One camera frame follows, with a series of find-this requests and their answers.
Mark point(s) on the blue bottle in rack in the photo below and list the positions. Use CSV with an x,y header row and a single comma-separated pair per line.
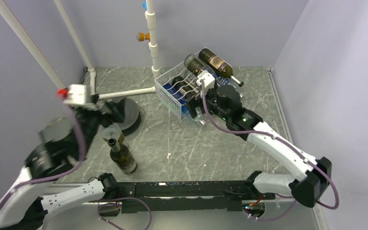
x,y
177,105

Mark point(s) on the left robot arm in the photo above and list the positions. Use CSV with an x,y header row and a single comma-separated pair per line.
x,y
63,148

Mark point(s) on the white PVC pipe frame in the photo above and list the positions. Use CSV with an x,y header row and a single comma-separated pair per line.
x,y
150,16

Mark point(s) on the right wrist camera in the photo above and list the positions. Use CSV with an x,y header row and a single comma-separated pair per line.
x,y
208,80

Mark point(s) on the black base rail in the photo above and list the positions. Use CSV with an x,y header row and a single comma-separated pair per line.
x,y
182,196

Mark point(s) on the white wire wine rack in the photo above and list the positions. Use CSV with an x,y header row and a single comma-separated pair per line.
x,y
179,70

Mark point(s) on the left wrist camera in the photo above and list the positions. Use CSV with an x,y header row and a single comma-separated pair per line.
x,y
78,96

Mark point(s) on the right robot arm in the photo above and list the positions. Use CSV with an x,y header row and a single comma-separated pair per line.
x,y
309,179

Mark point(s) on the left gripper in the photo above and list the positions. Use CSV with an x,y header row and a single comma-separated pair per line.
x,y
117,115

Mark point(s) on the blue clip on pipe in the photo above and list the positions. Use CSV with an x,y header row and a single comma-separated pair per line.
x,y
144,5

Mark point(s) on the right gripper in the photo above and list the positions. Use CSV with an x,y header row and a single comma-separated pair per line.
x,y
192,104

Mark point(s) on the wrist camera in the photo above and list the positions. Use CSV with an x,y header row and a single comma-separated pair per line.
x,y
208,80
78,96

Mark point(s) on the grey round perforated disc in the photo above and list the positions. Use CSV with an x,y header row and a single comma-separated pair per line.
x,y
133,116

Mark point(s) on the clear glass bottle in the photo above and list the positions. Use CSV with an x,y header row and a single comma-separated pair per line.
x,y
195,65

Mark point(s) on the diagonal white pole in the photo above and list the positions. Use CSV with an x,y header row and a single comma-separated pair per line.
x,y
14,23

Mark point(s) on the blue glass bottle silver cap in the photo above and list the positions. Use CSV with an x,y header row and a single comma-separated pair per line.
x,y
220,81

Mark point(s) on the orange nozzle on pipe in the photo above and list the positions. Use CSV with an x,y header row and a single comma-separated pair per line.
x,y
143,37

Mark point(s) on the dark green wine bottle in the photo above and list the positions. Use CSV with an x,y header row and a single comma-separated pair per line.
x,y
183,86

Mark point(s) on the dark wine bottle brown label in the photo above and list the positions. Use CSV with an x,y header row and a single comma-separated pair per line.
x,y
219,65

